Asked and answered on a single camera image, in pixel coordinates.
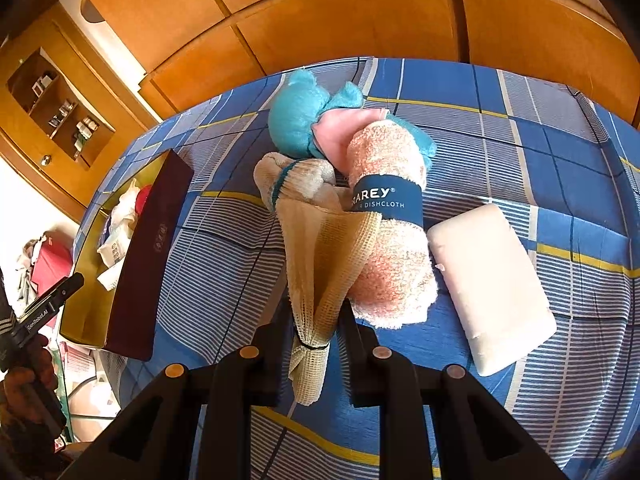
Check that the small dark jars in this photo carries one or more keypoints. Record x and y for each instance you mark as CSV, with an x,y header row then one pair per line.
x,y
62,112

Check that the wooden door with shelf niche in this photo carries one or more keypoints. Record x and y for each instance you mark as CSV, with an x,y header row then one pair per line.
x,y
30,150

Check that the white sock with teal band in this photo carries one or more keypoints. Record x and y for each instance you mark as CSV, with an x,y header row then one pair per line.
x,y
300,180

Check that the white storage box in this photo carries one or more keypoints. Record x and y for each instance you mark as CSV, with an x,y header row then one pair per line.
x,y
92,412

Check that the red plush toy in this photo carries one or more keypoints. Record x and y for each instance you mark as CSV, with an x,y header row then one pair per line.
x,y
145,197

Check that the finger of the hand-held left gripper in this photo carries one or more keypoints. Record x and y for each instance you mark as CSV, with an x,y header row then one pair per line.
x,y
65,290

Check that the white plastic bag bundle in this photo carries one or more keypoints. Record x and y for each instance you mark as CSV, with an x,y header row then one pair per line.
x,y
125,205

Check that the dark red cardboard box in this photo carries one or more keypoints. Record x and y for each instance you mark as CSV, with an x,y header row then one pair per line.
x,y
145,270

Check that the beige mesh cloth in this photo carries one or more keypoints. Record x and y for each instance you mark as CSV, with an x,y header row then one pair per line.
x,y
320,260

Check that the red bag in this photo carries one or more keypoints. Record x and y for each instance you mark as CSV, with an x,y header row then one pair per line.
x,y
45,262

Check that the person's left hand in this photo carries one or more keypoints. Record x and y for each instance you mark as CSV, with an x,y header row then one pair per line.
x,y
17,395

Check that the teal and pink plush toy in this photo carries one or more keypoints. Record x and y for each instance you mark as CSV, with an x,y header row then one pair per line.
x,y
295,120

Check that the metal door knob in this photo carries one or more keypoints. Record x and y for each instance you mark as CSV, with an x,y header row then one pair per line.
x,y
46,160

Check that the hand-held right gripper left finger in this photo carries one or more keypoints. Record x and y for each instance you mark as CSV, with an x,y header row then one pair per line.
x,y
272,360

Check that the blue plaid bed sheet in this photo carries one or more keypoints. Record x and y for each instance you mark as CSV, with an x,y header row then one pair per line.
x,y
500,160

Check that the pink towel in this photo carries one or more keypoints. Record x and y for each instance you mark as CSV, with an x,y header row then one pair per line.
x,y
395,270

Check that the white medicine bottles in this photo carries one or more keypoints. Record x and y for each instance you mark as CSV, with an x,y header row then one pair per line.
x,y
85,130

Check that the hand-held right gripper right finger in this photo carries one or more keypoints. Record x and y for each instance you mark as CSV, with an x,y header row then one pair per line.
x,y
357,360

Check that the dark brown corner shelf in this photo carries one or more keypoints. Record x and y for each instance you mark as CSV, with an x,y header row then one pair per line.
x,y
92,11

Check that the blue and white tissue pack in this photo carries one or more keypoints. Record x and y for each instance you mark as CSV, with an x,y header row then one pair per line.
x,y
114,250

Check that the small white picture frame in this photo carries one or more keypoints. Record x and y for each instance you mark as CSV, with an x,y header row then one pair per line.
x,y
42,82

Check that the white foam sponge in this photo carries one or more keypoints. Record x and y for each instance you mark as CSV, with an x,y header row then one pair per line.
x,y
490,285

